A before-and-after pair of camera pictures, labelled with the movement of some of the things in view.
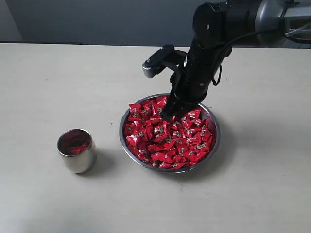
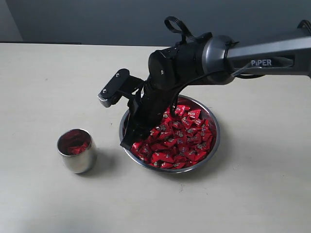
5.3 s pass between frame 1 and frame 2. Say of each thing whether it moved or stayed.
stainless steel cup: stayed
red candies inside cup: stayed
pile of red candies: stayed
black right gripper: moved
